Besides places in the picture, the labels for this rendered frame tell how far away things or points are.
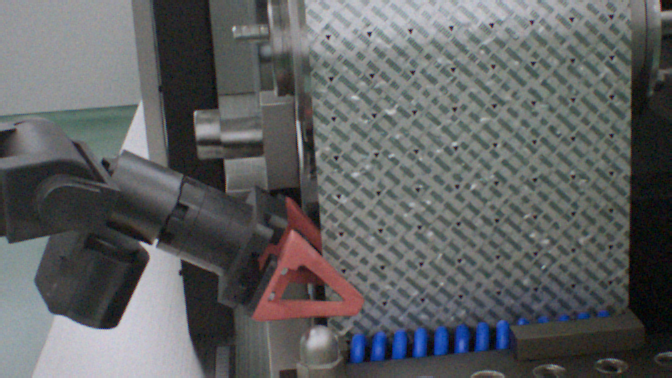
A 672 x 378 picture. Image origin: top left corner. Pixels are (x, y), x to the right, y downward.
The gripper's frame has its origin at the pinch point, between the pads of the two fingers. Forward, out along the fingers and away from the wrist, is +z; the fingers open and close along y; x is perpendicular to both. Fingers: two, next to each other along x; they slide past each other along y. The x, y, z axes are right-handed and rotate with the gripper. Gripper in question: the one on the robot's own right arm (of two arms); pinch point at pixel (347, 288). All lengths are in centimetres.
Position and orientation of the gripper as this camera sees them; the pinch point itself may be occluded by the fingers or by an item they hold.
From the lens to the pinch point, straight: 85.3
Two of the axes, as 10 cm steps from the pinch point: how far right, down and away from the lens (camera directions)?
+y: 0.9, 2.9, -9.5
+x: 4.4, -8.7, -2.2
